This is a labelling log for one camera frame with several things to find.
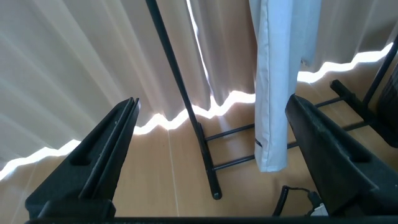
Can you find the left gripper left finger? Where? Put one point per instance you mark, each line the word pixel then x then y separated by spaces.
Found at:
pixel 93 168

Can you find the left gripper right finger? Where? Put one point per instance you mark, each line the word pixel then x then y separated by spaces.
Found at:
pixel 342 161

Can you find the pale grey shorts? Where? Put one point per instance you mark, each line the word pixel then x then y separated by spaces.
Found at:
pixel 273 93

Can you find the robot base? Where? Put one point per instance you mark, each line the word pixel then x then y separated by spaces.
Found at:
pixel 318 210

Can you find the black clothes rack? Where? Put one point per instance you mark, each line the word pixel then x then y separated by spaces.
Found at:
pixel 174 68

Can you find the beige curtain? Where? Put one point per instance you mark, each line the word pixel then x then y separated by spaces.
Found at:
pixel 77 62

